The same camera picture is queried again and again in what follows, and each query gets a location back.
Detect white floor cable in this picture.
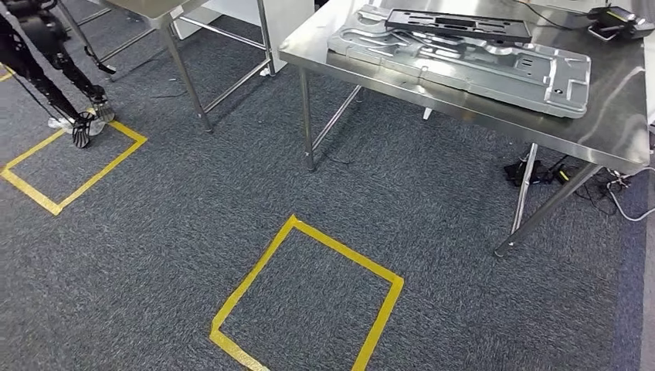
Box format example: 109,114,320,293
606,166,655,223

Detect stainless steel table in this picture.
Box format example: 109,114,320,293
56,0,277,134

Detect black remote with screen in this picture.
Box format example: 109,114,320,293
585,5,655,41

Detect stamped silver metal panel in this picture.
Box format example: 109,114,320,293
327,4,592,120

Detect black plastic plate frame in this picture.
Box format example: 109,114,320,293
385,8,533,45

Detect black power strip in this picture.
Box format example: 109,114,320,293
504,158,572,188

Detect white plastic sheet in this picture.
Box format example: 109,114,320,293
48,116,106,138

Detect stainless steel workbench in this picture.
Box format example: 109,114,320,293
278,0,652,258

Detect black legged robot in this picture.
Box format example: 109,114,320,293
0,0,116,151

